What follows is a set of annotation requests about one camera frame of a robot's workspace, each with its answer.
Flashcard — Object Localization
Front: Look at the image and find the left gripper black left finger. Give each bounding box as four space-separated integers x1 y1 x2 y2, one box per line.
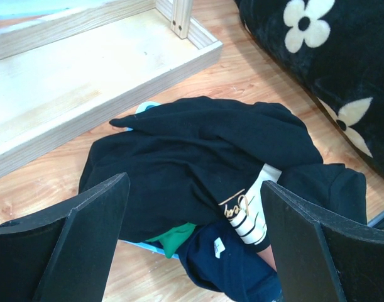
0 173 130 301

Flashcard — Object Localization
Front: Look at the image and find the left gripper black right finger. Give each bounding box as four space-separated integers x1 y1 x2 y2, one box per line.
261 181 384 301

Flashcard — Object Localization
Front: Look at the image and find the navy blue t shirt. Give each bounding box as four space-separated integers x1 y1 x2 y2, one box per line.
177 220 282 302

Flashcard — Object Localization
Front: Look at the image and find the green t shirt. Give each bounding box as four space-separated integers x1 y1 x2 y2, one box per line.
146 223 197 259

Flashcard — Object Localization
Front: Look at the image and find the black printed t shirt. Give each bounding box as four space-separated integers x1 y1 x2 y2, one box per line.
79 96 366 252

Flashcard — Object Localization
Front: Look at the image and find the orange t shirt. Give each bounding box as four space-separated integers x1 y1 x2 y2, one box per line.
257 245 277 272

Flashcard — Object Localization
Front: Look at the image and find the light blue plastic basket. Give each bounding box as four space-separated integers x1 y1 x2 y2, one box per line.
125 101 166 257

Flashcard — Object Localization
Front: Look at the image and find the wooden clothes rack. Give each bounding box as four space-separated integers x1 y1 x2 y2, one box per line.
0 1 222 177

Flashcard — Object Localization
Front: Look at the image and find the black floral blanket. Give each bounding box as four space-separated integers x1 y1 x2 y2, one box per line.
236 1 384 177

